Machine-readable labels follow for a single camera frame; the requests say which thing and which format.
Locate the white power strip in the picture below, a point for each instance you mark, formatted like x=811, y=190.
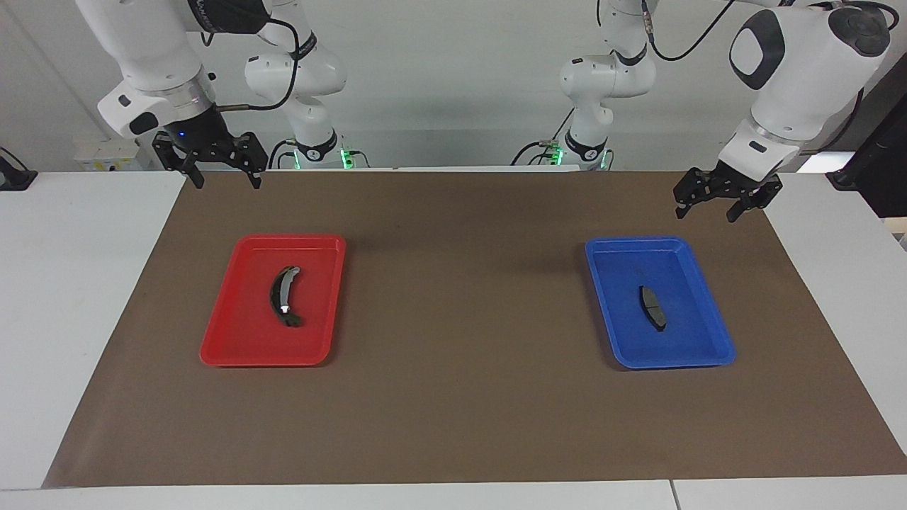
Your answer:
x=106, y=156

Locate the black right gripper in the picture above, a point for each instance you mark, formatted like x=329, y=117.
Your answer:
x=205, y=138

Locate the black clamp device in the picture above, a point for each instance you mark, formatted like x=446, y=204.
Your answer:
x=14, y=178

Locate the red plastic tray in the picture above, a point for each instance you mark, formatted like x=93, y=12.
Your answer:
x=234, y=333

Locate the dark brake pad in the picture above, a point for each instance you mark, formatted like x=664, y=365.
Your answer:
x=652, y=308

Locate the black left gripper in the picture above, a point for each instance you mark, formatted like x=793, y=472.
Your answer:
x=730, y=185

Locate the blue plastic tray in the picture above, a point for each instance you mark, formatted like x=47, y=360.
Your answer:
x=687, y=340

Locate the brown table mat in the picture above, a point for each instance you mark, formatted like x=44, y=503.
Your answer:
x=460, y=411

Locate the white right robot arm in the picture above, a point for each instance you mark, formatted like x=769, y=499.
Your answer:
x=142, y=42

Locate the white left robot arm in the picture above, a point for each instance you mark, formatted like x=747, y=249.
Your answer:
x=801, y=78

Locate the curved brake shoe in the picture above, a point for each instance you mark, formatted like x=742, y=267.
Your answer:
x=278, y=290

